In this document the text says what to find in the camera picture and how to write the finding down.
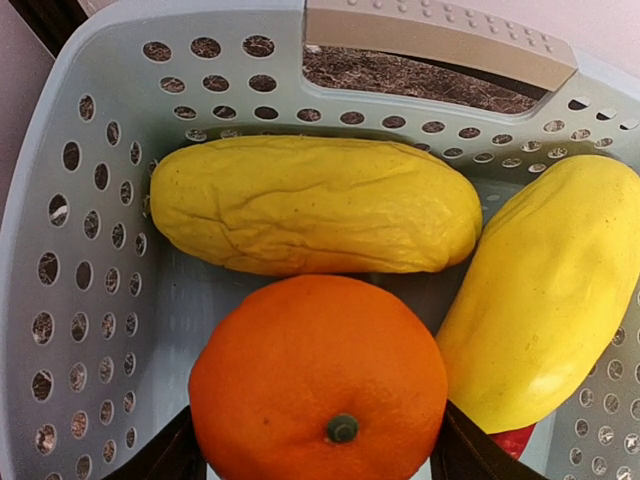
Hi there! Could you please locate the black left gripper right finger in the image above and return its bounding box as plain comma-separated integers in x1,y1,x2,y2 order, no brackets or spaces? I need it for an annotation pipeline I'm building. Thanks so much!
430,402,545,480

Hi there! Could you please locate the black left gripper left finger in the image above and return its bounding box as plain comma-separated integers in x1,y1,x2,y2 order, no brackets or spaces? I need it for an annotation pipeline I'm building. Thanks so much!
104,407,205,480

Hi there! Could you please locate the red chili pepper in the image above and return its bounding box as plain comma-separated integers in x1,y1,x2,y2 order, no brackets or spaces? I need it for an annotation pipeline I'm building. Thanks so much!
490,424,536,460

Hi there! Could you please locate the orange fruit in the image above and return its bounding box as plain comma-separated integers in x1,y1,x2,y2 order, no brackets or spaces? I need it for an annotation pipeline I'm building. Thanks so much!
189,275,447,479

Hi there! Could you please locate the yellow oblong fruit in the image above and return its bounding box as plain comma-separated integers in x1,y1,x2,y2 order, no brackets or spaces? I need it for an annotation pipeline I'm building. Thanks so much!
436,155,639,434

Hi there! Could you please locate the yellow banana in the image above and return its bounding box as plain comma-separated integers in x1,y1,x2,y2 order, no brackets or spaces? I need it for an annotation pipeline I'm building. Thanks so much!
150,135,483,276

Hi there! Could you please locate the blue plastic basket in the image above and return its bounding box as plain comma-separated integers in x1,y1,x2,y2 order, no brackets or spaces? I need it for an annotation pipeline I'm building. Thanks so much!
1,1,639,479

